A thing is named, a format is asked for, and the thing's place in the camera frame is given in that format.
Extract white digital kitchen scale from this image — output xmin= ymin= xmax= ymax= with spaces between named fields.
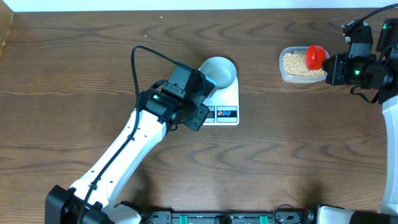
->
xmin=203 ymin=75 xmax=239 ymax=126

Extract soybeans in container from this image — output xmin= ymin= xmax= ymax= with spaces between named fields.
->
xmin=282 ymin=53 xmax=325 ymax=77

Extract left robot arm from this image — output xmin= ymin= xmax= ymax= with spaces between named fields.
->
xmin=45 ymin=87 xmax=213 ymax=223

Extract clear plastic container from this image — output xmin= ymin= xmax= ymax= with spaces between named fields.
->
xmin=279 ymin=47 xmax=326 ymax=84

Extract red plastic measuring scoop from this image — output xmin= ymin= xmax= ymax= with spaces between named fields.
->
xmin=305 ymin=45 xmax=327 ymax=70

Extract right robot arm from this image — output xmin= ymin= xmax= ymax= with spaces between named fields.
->
xmin=306 ymin=19 xmax=397 ymax=224

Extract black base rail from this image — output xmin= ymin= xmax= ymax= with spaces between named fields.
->
xmin=139 ymin=210 xmax=314 ymax=224

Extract light blue bowl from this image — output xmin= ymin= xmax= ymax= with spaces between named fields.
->
xmin=199 ymin=57 xmax=238 ymax=90

